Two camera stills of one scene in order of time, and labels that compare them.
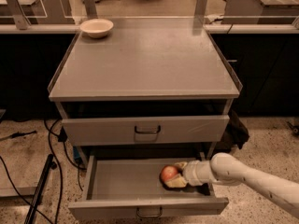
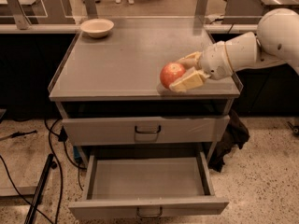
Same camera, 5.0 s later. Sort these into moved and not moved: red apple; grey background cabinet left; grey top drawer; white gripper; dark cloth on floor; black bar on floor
Moved: red apple; white gripper
Not moved: grey background cabinet left; dark cloth on floor; black bar on floor; grey top drawer
